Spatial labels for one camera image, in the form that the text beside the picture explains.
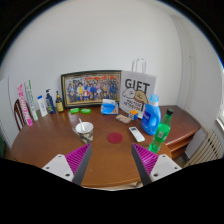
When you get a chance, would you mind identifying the dark blue pump bottle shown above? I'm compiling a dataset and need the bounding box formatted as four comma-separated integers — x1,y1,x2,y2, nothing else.
45,88,56,115

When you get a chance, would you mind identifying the flat round red coaster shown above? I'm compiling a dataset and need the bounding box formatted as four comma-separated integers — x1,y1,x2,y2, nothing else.
106,131,124,145

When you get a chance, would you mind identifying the white window frame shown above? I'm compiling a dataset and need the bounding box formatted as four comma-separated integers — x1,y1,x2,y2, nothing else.
215,99,224,131

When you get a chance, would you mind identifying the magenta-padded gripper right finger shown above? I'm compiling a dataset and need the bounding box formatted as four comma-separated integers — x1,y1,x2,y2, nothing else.
130,143,183,186

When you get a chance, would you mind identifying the blue tissue pack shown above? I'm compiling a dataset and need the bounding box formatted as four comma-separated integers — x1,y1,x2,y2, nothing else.
100,98,120,116

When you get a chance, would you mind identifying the white spoon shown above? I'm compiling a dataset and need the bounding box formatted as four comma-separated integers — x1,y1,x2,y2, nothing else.
78,117,87,133

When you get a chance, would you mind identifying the pink and white long box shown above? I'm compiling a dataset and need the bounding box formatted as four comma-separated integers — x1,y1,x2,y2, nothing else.
16,83,34,127

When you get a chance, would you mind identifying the white radiator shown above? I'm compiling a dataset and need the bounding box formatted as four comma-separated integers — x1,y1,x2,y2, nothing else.
186,129,224,167

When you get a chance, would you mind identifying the green and white long box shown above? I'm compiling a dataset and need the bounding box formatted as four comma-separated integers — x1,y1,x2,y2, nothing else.
23,79,40,122

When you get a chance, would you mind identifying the dark amber pump bottle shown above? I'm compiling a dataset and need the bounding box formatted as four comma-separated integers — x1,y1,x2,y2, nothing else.
55,90,65,113

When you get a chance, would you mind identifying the white tube with blue label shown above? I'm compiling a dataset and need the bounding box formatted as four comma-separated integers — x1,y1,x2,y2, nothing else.
36,95,49,118

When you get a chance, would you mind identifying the framed group photo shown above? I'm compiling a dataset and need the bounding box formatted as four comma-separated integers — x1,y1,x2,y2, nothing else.
60,69,123,109

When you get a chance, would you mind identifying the green plastic drink bottle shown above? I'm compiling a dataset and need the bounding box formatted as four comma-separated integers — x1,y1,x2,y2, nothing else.
148,108,174,154

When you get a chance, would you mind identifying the small patterned snack packet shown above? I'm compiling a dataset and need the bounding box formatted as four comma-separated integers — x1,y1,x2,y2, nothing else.
115,113,133,125

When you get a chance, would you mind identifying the colourful puzzle cube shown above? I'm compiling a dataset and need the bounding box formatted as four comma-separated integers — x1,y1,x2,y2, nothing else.
128,109,139,121

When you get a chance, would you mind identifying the white remote control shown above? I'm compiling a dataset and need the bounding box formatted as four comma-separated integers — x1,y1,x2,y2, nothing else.
128,126,146,143

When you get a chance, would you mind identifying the blue detergent bottle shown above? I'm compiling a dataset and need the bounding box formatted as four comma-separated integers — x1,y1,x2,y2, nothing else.
140,93,162,136

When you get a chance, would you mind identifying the brown wooden side cabinet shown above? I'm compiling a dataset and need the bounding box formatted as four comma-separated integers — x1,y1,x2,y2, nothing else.
159,104,202,160

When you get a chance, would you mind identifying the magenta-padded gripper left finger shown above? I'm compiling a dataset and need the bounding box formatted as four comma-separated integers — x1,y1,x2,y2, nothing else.
42,143,93,186

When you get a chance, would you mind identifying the white paper gift bag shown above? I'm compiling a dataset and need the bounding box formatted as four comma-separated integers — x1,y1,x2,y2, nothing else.
119,58,157,119

